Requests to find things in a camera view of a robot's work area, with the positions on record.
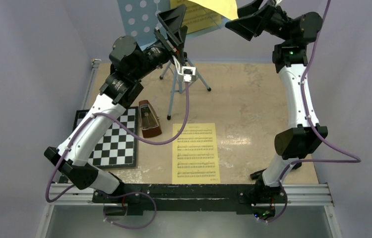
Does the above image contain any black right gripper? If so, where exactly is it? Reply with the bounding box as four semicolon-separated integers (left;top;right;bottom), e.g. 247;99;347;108
225;0;293;43

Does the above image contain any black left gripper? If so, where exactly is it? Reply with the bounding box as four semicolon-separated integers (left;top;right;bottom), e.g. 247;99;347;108
130;4;186;81

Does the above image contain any blue tripod music stand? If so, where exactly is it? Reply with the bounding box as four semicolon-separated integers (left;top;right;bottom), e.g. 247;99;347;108
117;0;226;120

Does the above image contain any clear plastic metronome cover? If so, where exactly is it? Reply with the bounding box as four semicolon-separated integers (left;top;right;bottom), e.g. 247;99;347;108
139;104;159;130

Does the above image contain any brown wooden metronome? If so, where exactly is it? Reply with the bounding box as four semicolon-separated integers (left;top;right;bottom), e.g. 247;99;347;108
138;100;162;138

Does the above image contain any yellow sheet music paper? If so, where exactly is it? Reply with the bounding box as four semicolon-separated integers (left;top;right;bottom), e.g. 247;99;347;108
172;123;221;184

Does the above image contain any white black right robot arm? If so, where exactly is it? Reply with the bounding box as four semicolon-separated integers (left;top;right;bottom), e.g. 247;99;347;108
197;0;328;202

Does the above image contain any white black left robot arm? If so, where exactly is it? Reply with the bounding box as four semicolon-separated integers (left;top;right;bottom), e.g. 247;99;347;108
44;4;187;203

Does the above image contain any black white checkerboard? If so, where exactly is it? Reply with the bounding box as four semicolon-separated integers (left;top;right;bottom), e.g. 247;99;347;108
73;106;139;169

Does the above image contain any black cylindrical tube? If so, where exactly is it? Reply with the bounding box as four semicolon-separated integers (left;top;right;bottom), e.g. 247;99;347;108
249;163;302;180

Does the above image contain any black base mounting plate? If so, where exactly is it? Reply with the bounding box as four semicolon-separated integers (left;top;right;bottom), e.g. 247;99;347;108
92;183;286;216

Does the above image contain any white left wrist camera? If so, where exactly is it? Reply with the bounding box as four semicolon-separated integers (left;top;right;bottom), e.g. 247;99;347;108
181;66;197;83

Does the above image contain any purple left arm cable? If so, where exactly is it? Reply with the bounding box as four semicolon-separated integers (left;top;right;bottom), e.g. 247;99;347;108
45;82;190;230

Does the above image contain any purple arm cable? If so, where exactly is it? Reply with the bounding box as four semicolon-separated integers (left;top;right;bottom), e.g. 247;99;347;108
45;82;190;230
256;0;362;224

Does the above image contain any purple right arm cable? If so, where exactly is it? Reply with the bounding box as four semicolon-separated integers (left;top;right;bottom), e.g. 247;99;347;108
256;0;362;224

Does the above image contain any aluminium frame rail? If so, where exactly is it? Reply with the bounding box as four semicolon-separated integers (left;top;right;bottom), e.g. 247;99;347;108
49;183;333;207

